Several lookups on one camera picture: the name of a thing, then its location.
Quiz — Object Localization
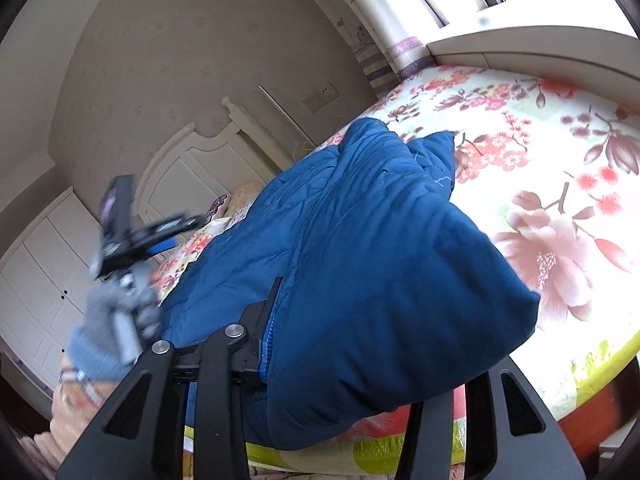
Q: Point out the white wooden headboard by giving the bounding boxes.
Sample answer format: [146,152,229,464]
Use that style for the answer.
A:
[137,97,281,221]

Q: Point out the floral bed sheet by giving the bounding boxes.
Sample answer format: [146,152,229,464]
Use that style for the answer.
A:
[150,65,640,476]

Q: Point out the peach pillow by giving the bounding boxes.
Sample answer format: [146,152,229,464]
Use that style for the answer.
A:
[227,182,266,216]

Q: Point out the brown wooden bed frame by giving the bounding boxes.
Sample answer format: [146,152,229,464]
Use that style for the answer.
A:
[555,380,632,453]

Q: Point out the person's left forearm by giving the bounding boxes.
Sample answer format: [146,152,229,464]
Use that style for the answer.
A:
[30,322,133,480]

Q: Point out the blue puffer jacket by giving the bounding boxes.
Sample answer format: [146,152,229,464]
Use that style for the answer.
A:
[159,117,542,453]

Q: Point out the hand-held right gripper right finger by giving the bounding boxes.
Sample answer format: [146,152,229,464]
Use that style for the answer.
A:
[397,355,586,480]

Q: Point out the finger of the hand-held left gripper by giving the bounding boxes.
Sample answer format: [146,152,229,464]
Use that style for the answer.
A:
[130,212,206,262]

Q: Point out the white wardrobe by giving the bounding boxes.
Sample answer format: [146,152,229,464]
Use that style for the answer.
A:
[0,185,108,391]

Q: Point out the purple floral pillow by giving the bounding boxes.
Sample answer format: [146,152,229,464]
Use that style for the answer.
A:
[205,195,231,221]

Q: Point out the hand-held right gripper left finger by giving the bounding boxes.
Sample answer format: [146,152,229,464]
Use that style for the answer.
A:
[56,276,285,480]

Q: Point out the person's left hand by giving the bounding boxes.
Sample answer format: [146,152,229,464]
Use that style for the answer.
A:
[82,280,163,361]

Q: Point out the metal rod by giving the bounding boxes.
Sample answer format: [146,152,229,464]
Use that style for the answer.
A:
[258,85,316,150]

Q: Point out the beige window sill ledge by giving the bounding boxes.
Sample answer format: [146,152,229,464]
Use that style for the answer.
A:
[425,25,640,106]

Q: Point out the beige curtain purple band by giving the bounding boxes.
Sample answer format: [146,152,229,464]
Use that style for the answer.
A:
[320,0,446,81]

